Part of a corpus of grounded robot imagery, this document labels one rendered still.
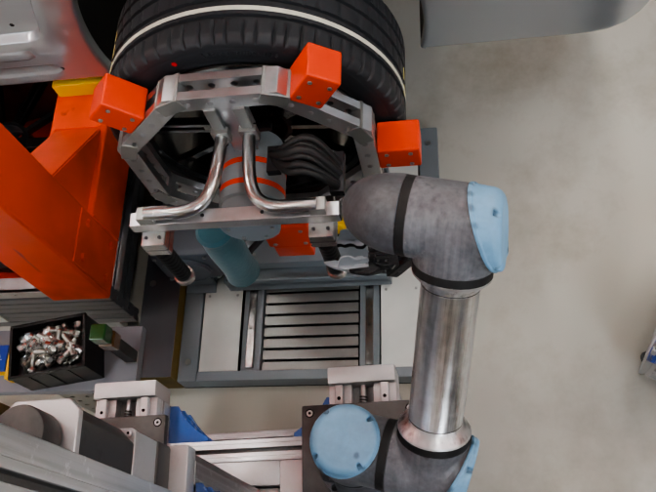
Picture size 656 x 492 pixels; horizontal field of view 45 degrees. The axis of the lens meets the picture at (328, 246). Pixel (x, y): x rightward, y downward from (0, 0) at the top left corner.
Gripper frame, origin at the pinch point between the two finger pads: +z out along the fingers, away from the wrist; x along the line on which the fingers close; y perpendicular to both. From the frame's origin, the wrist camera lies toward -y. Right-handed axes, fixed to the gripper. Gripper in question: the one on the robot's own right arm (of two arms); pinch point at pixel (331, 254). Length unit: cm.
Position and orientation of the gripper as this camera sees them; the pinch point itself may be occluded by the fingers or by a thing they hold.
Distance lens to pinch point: 163.9
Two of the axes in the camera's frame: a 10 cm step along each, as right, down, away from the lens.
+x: -0.2, 9.1, -4.2
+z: -9.9, 0.6, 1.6
